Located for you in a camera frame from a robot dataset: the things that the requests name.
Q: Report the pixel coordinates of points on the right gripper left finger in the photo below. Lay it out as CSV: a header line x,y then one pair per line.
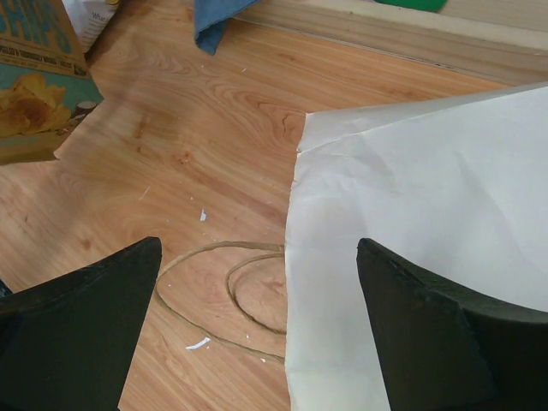
x,y
68,344

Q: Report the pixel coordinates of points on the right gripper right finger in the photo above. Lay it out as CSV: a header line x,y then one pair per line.
x,y
444,346

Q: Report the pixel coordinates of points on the beige paper bag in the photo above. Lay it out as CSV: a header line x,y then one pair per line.
x,y
457,186

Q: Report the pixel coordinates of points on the teal chips snack bag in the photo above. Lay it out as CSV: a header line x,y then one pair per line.
x,y
46,86

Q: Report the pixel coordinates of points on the wooden clothes rack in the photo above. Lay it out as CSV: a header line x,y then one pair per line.
x,y
504,41

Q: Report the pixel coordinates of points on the green tank top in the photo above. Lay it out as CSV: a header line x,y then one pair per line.
x,y
432,6

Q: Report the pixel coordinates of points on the blue cloth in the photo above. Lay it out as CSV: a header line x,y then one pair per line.
x,y
211,18

